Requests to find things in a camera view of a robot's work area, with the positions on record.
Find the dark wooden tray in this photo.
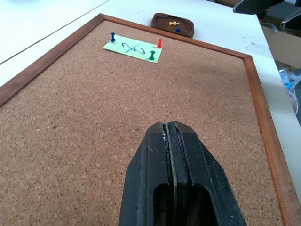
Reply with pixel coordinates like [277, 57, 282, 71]
[150, 12, 195, 39]

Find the black angular object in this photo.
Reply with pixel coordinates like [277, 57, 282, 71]
[280, 8, 301, 31]
[232, 0, 285, 15]

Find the green paper note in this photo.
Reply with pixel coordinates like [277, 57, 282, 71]
[103, 35, 163, 64]

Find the wood-framed cork board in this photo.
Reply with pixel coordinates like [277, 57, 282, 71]
[0, 13, 301, 226]

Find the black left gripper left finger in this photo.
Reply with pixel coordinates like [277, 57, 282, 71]
[118, 121, 176, 226]

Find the clear plastic clutter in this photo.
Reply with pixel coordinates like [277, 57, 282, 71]
[278, 65, 301, 118]

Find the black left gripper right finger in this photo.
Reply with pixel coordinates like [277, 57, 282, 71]
[166, 121, 247, 226]

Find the cardboard box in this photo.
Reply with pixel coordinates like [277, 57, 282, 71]
[260, 22, 301, 69]

